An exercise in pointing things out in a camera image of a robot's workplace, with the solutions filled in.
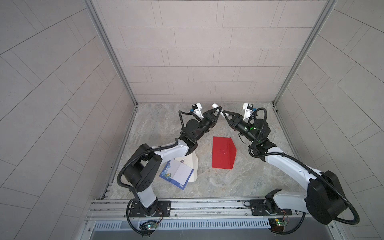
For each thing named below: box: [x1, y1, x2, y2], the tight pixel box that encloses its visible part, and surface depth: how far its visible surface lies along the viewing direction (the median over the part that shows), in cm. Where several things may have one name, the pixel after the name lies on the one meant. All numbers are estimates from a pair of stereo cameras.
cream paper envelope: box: [173, 151, 198, 183], surface depth 87 cm
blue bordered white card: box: [159, 159, 194, 190], surface depth 84 cm
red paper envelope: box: [212, 136, 237, 170], surface depth 92 cm
